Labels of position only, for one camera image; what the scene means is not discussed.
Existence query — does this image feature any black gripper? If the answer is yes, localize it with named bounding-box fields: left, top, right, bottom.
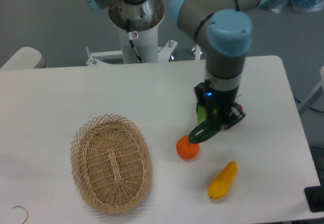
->
left=194, top=79, right=238, bottom=126

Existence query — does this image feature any green cucumber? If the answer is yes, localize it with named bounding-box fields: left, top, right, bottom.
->
left=188, top=118, right=222, bottom=144

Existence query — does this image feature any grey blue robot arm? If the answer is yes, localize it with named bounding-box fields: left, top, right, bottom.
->
left=86, top=0, right=268, bottom=127

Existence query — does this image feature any woven wicker basket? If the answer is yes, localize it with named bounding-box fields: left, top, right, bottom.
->
left=70, top=114, right=153, bottom=214

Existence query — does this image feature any green bok choy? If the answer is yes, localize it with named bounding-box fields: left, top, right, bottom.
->
left=195, top=103, right=219, bottom=126

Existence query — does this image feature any purple sweet potato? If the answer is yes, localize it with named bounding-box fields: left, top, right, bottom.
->
left=224, top=103, right=246, bottom=130

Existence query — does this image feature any orange tangerine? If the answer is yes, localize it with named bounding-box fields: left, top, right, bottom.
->
left=176, top=135, right=200, bottom=160

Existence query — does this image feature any yellow mango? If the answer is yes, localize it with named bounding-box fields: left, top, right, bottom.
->
left=208, top=161, right=239, bottom=200

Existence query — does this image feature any black device at table edge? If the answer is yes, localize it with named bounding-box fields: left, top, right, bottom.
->
left=304, top=186, right=323, bottom=213

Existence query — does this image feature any white chair armrest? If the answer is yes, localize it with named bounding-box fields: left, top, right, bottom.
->
left=1, top=47, right=48, bottom=71

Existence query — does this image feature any tan rubber band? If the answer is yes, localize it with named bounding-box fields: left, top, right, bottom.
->
left=12, top=206, right=29, bottom=224

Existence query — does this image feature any white frame at right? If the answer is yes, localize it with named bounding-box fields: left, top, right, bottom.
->
left=297, top=66, right=323, bottom=115

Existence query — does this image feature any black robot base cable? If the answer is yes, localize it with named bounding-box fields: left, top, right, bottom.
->
left=126, top=19, right=144, bottom=63

